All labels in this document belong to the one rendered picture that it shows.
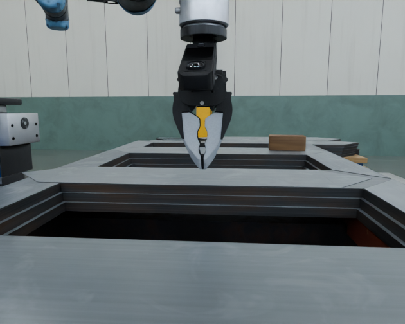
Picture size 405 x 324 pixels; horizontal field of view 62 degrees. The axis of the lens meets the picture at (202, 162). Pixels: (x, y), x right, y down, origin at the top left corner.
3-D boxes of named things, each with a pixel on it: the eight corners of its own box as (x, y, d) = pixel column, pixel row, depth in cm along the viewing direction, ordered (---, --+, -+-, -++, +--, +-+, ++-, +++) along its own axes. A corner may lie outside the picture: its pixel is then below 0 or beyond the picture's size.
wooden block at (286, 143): (303, 149, 117) (303, 134, 117) (305, 151, 112) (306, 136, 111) (268, 148, 119) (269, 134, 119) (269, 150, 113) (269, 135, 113)
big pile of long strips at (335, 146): (338, 148, 187) (339, 137, 186) (367, 158, 147) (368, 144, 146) (196, 146, 193) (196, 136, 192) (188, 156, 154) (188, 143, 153)
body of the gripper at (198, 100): (227, 110, 58) (228, 36, 56) (227, 110, 49) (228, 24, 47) (183, 110, 58) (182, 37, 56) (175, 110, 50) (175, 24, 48)
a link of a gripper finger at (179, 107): (204, 138, 53) (204, 81, 51) (203, 139, 51) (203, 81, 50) (174, 137, 53) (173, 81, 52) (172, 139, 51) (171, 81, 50)
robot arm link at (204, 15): (229, -10, 46) (170, -8, 47) (228, 25, 47) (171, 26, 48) (229, 6, 54) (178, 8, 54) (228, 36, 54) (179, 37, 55)
